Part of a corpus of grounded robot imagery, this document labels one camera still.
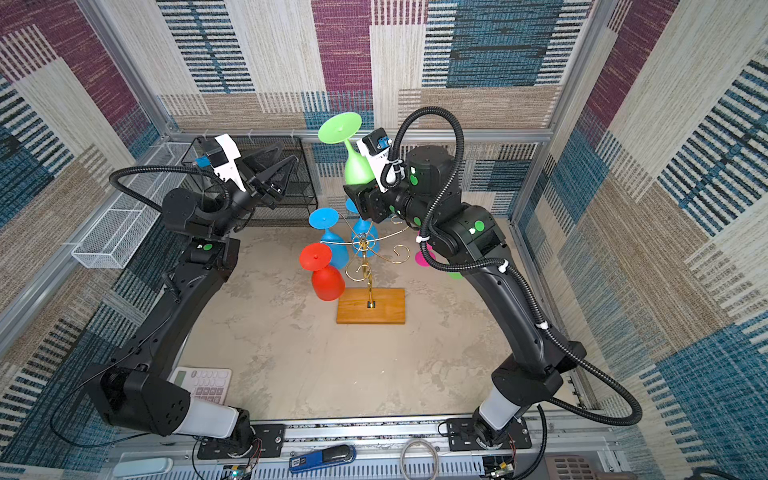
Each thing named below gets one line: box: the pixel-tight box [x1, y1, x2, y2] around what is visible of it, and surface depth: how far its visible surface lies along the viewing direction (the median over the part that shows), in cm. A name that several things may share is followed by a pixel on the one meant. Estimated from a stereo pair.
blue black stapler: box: [288, 444, 357, 473], surface depth 70 cm
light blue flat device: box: [112, 457, 174, 478], surface depth 71 cm
